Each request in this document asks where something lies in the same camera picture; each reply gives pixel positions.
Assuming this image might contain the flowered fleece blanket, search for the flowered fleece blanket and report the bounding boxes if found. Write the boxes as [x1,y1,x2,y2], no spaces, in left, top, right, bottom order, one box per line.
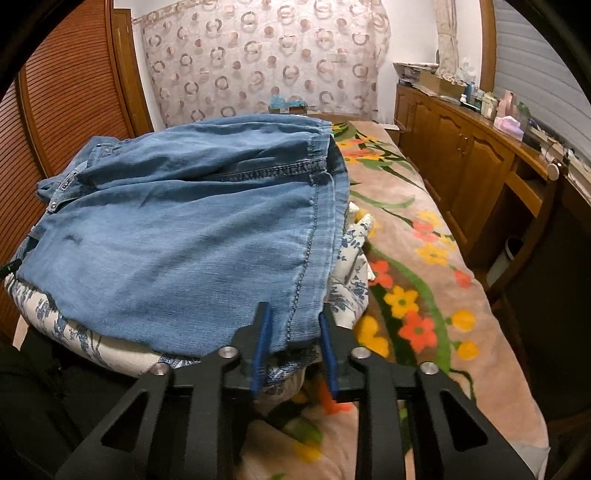
[240,117,550,480]

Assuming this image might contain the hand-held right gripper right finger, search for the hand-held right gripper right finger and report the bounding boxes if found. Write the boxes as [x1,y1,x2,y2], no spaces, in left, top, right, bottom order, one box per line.
[318,307,539,480]

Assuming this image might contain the white waste bin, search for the white waste bin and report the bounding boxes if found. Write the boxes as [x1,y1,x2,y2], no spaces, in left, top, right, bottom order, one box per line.
[487,235,522,287]

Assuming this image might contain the pink container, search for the pink container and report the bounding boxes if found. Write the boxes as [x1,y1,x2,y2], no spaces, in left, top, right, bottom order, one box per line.
[494,115,525,139]

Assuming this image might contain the beige lace curtain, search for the beige lace curtain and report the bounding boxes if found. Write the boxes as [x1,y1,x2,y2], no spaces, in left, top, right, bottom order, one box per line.
[436,0,462,77]

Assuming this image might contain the wooden sideboard cabinet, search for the wooden sideboard cabinet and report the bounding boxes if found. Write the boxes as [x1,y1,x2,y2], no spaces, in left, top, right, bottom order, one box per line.
[394,85,591,287]

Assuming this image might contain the dark wooden chair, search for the dark wooden chair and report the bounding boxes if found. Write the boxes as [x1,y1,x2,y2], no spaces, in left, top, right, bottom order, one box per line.
[480,161,591,425]

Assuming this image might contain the cardboard box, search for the cardboard box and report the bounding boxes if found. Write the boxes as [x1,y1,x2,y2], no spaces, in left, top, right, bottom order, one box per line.
[393,61,462,97]

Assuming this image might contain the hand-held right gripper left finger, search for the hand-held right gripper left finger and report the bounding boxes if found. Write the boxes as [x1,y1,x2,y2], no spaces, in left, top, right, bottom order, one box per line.
[55,301,273,480]

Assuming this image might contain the small blue-topped box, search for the small blue-topped box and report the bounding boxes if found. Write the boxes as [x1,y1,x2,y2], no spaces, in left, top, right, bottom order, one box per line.
[268,95,308,115]

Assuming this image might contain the black cloth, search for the black cloth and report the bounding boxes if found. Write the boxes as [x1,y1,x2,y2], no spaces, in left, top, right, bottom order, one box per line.
[0,323,139,480]

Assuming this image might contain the wooden louvered wardrobe door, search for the wooden louvered wardrobe door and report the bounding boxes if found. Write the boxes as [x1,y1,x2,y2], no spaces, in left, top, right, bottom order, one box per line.
[18,0,139,181]
[0,88,47,337]

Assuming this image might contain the blue denim pants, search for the blue denim pants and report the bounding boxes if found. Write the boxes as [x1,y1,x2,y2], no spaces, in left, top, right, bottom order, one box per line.
[16,115,352,358]

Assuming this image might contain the circle-patterned sheer curtain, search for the circle-patterned sheer curtain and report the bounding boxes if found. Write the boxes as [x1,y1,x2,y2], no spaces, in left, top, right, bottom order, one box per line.
[141,0,393,130]

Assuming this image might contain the grey window roller shutter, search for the grey window roller shutter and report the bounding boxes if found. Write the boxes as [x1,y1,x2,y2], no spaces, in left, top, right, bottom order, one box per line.
[492,0,591,139]

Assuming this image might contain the white blue floral quilt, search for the white blue floral quilt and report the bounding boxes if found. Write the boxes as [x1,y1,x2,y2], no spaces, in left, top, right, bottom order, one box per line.
[4,203,375,416]

